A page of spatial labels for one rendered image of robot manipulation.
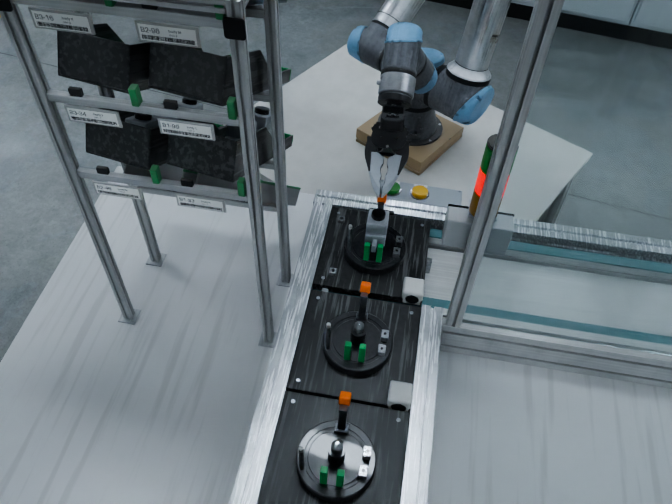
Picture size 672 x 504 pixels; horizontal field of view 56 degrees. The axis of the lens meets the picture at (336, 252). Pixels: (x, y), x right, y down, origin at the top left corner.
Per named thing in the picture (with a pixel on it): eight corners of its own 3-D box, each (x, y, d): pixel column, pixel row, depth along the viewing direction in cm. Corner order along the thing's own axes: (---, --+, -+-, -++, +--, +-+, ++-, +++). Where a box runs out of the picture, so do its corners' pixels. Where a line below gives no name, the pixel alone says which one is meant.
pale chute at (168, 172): (185, 182, 154) (190, 165, 153) (234, 197, 151) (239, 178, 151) (122, 174, 127) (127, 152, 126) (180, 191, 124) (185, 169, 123)
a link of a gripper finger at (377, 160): (380, 200, 134) (386, 158, 134) (380, 196, 128) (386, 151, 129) (365, 198, 134) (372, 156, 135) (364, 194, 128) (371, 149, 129)
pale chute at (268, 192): (245, 191, 152) (250, 173, 152) (296, 206, 150) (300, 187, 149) (194, 185, 125) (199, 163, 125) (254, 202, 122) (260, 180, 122)
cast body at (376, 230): (368, 222, 142) (370, 200, 136) (387, 225, 141) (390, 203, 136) (362, 250, 136) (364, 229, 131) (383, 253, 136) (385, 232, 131)
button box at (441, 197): (377, 195, 165) (379, 177, 161) (458, 206, 163) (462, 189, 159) (374, 214, 161) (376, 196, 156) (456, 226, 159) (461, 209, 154)
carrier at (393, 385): (310, 294, 138) (310, 258, 128) (420, 312, 136) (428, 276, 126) (285, 393, 122) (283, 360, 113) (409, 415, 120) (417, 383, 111)
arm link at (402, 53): (429, 35, 135) (417, 17, 128) (422, 85, 135) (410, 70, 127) (395, 37, 139) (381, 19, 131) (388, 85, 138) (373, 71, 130)
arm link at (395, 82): (417, 74, 128) (377, 69, 129) (413, 96, 128) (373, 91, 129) (415, 86, 135) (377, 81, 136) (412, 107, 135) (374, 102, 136)
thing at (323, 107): (352, 47, 223) (352, 39, 220) (589, 160, 187) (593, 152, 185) (204, 145, 187) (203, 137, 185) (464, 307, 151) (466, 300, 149)
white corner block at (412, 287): (402, 286, 140) (404, 275, 137) (423, 290, 139) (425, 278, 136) (400, 303, 137) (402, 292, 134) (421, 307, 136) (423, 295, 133)
